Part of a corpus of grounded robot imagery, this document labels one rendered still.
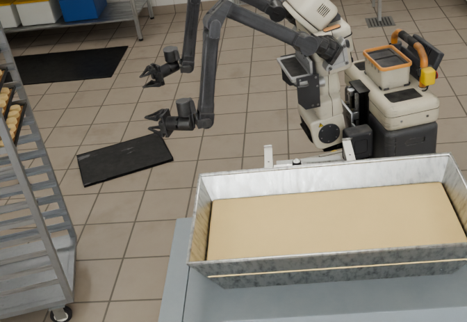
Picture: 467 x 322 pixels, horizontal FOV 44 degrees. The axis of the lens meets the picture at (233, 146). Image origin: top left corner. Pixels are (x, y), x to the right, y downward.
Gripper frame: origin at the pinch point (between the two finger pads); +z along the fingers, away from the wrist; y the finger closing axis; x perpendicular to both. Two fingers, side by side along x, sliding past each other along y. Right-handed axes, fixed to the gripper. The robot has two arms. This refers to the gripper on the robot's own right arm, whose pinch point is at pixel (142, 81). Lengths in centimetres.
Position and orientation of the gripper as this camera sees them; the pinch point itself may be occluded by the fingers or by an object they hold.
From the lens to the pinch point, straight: 271.1
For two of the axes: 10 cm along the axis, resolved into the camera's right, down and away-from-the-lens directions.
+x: -6.4, -3.1, 7.0
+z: -7.4, 4.7, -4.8
